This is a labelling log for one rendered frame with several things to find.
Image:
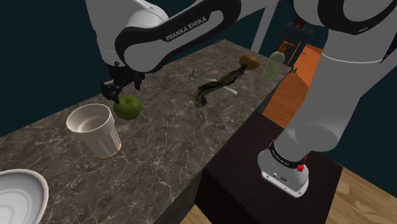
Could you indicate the dark robot stand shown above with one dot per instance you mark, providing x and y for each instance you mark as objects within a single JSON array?
[{"x": 235, "y": 173}]

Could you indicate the dark chair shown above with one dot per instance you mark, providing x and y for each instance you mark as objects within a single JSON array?
[{"x": 294, "y": 35}]

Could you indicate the green apple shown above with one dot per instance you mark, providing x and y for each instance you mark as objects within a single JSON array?
[{"x": 128, "y": 108}]

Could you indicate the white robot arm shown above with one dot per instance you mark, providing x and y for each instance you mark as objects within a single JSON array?
[{"x": 328, "y": 93}]

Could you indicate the dark twisted banana peel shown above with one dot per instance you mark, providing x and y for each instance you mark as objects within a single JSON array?
[{"x": 217, "y": 84}]

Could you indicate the white bowl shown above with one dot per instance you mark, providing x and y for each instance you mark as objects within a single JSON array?
[{"x": 18, "y": 198}]

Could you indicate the white ribbed cup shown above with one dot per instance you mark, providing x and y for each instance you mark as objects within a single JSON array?
[{"x": 104, "y": 136}]

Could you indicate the green soap pump bottle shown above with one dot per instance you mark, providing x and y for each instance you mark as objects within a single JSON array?
[{"x": 273, "y": 66}]

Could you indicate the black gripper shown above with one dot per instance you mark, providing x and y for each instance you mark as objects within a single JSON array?
[{"x": 122, "y": 76}]

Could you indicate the white spoon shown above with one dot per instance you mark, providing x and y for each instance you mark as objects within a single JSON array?
[{"x": 231, "y": 90}]

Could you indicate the grey fork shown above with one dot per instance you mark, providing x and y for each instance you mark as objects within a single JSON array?
[{"x": 196, "y": 74}]

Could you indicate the brown potato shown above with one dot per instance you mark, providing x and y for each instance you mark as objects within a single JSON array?
[{"x": 252, "y": 62}]

